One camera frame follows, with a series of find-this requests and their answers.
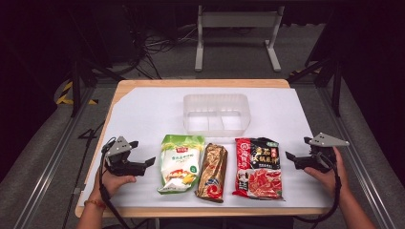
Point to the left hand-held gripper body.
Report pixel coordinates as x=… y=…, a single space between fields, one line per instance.
x=119 y=148

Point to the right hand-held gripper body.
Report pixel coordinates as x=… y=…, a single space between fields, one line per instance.
x=321 y=157

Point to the green and white food packet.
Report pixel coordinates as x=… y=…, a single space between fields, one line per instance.
x=180 y=159

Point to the red and black food packet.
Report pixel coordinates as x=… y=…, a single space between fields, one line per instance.
x=261 y=181

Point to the gold and red food packet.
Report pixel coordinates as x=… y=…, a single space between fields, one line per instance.
x=211 y=171

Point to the clear plastic container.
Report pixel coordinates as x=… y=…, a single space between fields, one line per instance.
x=216 y=108

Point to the person's right hand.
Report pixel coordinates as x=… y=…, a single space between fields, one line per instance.
x=337 y=178

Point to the person's left hand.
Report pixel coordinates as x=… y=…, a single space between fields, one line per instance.
x=110 y=184

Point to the white table sheet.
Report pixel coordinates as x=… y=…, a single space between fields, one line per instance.
x=143 y=111

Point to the black metal stand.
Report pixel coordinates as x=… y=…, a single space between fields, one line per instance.
x=336 y=92
x=75 y=89

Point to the yellow and black hazard tape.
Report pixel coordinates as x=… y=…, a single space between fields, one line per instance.
x=65 y=91

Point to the grey metal stand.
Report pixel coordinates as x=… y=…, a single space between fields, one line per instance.
x=237 y=19

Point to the aluminium floor rail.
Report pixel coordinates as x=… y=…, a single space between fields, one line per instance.
x=43 y=181
x=366 y=181

